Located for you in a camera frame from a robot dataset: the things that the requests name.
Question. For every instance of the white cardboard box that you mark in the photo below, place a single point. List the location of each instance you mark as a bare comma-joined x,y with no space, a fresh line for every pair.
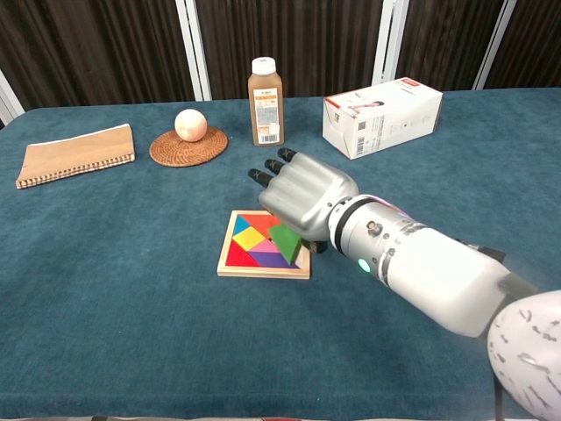
381,123

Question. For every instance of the purple parallelogram tangram piece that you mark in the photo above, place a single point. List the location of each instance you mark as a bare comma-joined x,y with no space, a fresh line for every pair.
267,259

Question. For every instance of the dark slatted screen panel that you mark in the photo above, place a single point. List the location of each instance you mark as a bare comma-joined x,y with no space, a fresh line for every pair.
447,39
289,30
87,44
539,39

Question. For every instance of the brown drink bottle white cap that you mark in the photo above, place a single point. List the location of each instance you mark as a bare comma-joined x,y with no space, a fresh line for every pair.
266,109

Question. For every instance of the white screen frame post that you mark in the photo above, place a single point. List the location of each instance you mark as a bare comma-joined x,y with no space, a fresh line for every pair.
396,44
496,44
383,44
9,98
188,48
199,48

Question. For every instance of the yellow square tangram piece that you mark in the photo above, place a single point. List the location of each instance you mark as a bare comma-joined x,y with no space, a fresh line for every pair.
250,239

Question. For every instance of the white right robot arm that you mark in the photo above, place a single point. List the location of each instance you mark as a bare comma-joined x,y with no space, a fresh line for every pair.
438,272

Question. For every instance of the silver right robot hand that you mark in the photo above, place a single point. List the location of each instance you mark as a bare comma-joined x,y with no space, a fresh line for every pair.
302,193

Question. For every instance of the round woven rattan coaster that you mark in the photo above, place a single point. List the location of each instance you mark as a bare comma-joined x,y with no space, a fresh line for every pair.
188,153

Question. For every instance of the red triangle tangram piece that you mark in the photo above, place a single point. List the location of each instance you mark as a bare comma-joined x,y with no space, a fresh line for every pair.
239,259

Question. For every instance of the blue triangle tangram piece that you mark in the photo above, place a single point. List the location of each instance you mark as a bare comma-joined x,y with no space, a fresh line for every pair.
239,227

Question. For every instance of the pale wooden ball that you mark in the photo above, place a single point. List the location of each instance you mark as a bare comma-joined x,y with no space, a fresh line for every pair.
190,125

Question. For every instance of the wooden tangram tray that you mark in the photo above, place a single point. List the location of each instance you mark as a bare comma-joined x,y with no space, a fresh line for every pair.
263,273

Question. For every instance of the green triangle tangram piece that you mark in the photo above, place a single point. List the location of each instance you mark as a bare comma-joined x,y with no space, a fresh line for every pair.
287,243

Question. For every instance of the orange triangle tangram piece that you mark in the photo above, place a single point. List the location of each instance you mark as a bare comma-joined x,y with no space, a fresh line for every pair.
258,221

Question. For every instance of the brown spiral notebook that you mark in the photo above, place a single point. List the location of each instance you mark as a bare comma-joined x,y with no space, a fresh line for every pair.
74,153

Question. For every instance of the pink triangle tangram piece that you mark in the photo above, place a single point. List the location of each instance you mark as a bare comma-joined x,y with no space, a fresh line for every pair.
265,247

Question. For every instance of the teal tablecloth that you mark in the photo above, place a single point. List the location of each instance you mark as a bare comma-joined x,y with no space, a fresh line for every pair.
131,307

